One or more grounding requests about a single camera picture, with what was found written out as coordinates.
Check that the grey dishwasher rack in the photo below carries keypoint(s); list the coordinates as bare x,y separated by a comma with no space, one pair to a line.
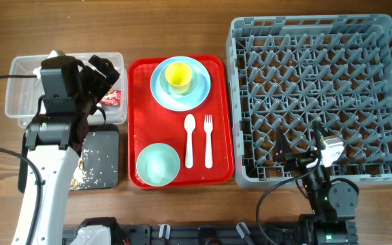
288,72

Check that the green bowl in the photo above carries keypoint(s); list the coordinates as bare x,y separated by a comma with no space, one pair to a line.
158,164

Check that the white plastic fork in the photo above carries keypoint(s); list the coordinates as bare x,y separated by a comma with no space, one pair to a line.
208,127

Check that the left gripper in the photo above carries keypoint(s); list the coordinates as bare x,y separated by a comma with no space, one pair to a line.
106,68

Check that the white tissue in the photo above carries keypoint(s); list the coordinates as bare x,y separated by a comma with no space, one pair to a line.
37,72

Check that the clear plastic bin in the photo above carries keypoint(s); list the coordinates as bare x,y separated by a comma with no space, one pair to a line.
22,94

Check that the black waste tray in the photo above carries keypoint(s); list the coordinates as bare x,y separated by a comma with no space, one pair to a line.
56,166

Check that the food scraps and rice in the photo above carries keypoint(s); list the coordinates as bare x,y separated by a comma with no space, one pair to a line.
98,165

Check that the red plastic tray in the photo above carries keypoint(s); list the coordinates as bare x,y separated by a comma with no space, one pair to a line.
149,123

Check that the white plastic spoon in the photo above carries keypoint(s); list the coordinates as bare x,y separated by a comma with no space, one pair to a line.
189,126

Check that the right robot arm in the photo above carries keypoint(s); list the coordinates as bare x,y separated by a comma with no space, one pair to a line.
333,201

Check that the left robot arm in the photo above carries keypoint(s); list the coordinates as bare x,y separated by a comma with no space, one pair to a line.
54,139

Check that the light blue small bowl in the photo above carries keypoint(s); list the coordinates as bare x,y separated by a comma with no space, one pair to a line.
168,90

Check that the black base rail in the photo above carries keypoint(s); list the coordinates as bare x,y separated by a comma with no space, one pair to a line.
227,235

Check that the red snack wrapper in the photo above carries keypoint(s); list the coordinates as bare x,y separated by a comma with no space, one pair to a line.
111,98

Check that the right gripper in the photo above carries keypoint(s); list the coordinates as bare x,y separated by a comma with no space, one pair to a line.
299,160

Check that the yellow plastic cup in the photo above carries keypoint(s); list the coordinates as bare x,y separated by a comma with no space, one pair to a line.
179,76

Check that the light blue plate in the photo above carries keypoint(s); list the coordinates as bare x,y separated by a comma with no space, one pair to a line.
187,103

